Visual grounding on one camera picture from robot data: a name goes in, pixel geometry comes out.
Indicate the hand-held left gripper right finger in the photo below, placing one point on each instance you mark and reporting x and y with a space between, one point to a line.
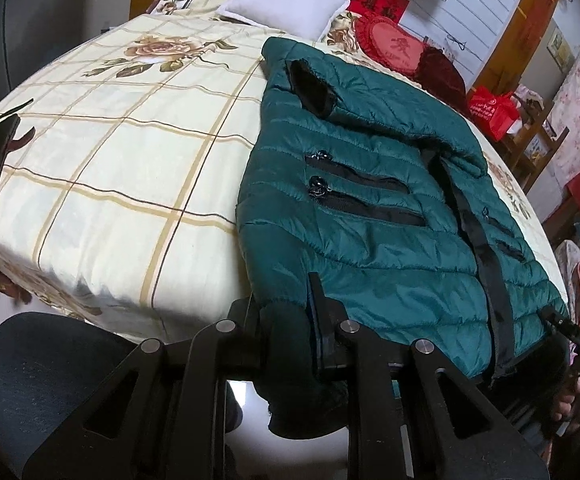
322 325

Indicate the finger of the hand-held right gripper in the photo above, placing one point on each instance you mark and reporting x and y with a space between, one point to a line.
557 321

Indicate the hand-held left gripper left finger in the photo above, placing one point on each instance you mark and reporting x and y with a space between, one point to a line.
242 320

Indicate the green puffer jacket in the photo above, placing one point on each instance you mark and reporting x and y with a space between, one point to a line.
369 240

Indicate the person's right hand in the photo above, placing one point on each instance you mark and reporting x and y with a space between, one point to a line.
577 402

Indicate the wooden chair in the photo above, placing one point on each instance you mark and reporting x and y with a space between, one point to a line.
544 160

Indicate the bed with floral checked sheet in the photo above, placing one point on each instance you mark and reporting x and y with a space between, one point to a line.
120 170

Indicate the black mesh chair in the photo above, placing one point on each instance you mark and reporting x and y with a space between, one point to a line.
50 385

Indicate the red shopping bag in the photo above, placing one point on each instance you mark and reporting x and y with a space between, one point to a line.
492 112

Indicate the dark red velvet cushion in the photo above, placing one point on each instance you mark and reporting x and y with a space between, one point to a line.
439 75

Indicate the red heart-shaped cushion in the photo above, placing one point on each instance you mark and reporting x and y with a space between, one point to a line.
389 42

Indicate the grey refrigerator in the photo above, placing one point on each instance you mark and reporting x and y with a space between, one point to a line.
45 10

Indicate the wall calendar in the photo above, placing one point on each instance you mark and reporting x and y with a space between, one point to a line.
560 50

